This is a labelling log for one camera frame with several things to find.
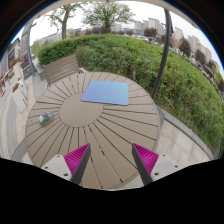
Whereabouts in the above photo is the blue mouse pad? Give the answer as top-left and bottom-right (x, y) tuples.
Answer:
(81, 80), (129, 106)

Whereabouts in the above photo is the white planter box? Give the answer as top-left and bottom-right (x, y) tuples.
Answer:
(12, 79), (28, 112)

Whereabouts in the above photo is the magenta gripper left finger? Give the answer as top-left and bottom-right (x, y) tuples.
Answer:
(42, 144), (91, 185)

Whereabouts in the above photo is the green hedge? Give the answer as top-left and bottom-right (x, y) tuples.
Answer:
(38, 34), (224, 150)

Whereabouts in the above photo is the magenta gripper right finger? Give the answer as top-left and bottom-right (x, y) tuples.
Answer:
(132, 143), (181, 185)

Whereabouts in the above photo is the brown slatted chair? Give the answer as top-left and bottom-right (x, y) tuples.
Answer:
(43, 54), (81, 86)

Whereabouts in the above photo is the black lamp pole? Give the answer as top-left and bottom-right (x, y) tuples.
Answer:
(151, 8), (172, 99)

